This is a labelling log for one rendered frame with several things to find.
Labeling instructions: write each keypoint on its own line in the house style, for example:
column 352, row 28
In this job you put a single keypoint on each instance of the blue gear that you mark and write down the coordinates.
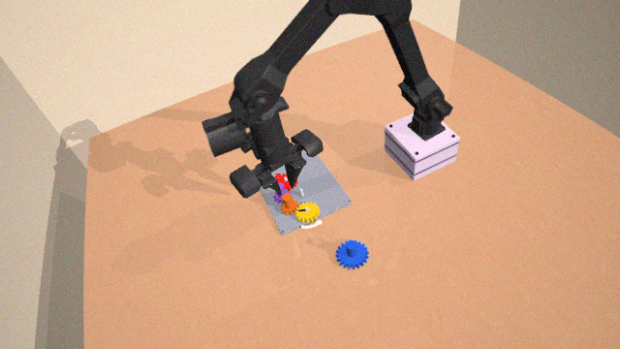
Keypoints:
column 352, row 254

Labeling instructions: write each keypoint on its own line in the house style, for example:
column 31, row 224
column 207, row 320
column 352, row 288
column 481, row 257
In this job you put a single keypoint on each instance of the purple gear with tall hub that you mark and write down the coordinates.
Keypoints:
column 277, row 197

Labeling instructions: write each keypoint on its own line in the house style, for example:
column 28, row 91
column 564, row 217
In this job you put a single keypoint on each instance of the yellow gear with black stripe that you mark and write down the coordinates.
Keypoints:
column 307, row 216

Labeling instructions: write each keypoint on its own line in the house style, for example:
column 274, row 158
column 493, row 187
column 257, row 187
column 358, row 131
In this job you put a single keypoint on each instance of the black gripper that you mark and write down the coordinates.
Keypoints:
column 273, row 156

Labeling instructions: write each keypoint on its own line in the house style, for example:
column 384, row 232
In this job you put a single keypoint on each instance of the red gear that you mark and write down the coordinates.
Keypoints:
column 286, row 183

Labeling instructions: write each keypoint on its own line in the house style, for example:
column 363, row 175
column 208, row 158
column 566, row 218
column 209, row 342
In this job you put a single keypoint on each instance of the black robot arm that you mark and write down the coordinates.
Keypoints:
column 256, row 102

